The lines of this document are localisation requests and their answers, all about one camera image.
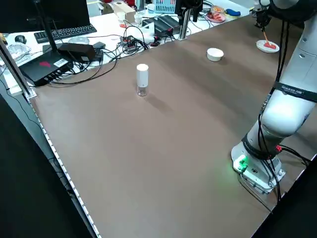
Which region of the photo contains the white bowl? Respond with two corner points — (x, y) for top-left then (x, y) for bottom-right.
(207, 48), (225, 62)

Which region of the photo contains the clear plastic container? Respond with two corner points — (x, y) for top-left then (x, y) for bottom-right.
(6, 41), (32, 61)

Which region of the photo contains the blue plastic basket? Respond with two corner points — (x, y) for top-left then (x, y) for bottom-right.
(153, 0), (177, 13)

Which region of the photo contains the black monitor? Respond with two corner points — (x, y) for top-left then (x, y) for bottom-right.
(0, 0), (91, 34)

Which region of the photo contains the grey usb hub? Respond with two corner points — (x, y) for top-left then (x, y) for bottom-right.
(119, 35), (140, 50)

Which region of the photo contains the aluminium upright post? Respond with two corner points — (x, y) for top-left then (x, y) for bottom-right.
(178, 0), (193, 41)

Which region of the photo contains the black looped cable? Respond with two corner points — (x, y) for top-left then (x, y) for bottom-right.
(48, 56), (118, 86)

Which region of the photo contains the black stand pole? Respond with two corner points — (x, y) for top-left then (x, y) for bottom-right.
(33, 0), (60, 53)

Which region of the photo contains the black power supply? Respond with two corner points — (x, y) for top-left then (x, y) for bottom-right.
(155, 14), (182, 36)

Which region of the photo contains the black power brick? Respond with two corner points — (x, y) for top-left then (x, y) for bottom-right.
(57, 42), (97, 63)

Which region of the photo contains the yellow plate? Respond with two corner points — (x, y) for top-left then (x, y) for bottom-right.
(223, 9), (243, 20)

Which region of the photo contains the white oil pot clear base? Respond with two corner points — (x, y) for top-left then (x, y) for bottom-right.
(136, 63), (150, 98)

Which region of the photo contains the clear glass dish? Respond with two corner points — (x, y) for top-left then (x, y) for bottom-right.
(67, 36), (90, 46)

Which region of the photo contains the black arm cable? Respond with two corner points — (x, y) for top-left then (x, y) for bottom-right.
(257, 19), (289, 201)

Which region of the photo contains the aluminium frame profile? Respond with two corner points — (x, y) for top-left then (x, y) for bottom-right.
(0, 38), (37, 99)

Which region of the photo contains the white round plate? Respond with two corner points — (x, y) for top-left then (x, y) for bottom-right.
(256, 39), (281, 54)

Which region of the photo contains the yellow oil brush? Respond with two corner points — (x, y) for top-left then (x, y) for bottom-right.
(261, 26), (271, 44)

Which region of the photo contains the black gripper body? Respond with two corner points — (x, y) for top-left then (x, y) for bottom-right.
(180, 0), (203, 8)
(256, 8), (271, 22)

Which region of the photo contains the black box with red logo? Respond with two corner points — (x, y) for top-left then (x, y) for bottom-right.
(18, 51), (75, 87)

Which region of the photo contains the cardboard box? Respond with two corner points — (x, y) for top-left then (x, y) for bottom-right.
(113, 1), (137, 22)

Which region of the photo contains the white adapter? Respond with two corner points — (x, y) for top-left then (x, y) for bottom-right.
(142, 21), (156, 34)

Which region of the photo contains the black keyboard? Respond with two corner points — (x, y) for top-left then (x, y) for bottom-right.
(33, 24), (98, 44)

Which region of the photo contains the pink plate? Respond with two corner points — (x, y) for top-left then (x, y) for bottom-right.
(206, 11), (226, 24)

